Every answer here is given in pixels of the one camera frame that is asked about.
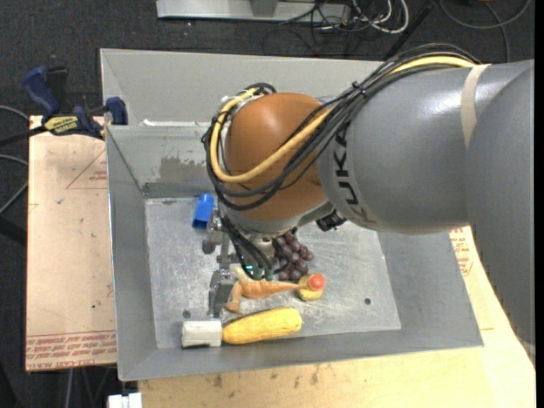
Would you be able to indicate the black cylinder on white bracket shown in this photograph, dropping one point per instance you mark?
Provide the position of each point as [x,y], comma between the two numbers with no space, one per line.
[329,220]

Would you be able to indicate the blue plastic cap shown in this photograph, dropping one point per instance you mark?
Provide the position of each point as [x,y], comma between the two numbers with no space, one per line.
[202,213]

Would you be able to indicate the yellow toy with red cap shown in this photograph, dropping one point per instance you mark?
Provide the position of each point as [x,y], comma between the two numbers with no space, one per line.
[312,287]

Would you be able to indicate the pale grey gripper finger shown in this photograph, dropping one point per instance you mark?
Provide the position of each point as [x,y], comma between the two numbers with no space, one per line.
[225,274]
[216,300]

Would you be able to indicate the orange toy dinosaur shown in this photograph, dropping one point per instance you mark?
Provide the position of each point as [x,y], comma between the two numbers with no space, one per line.
[255,289]

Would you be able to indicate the grey metal bin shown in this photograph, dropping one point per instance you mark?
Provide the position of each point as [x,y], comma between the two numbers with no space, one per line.
[170,270]

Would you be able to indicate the purple toy grape bunch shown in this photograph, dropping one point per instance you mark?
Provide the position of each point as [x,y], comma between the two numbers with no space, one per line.
[293,255]

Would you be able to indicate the white rectangular block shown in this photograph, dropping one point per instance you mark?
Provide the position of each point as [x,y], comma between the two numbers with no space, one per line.
[200,334]

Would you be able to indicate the yellow toy corn cob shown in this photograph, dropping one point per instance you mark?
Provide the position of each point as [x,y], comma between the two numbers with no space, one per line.
[263,325]

